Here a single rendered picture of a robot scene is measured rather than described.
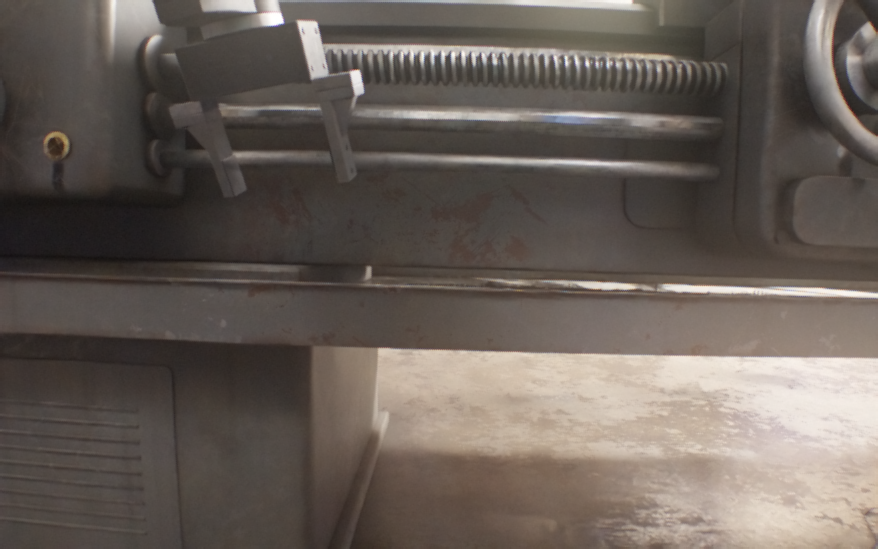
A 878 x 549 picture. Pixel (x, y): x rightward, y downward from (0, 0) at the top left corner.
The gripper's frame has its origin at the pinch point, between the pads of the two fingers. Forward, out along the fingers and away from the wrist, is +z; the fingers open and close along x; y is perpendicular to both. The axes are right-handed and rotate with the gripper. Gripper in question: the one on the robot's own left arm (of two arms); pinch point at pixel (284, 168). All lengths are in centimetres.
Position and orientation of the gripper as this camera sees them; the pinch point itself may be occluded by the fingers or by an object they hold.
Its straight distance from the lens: 51.4
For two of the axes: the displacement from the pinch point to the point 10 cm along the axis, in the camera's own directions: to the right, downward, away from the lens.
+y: 1.3, -4.7, 8.7
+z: 1.5, 8.8, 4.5
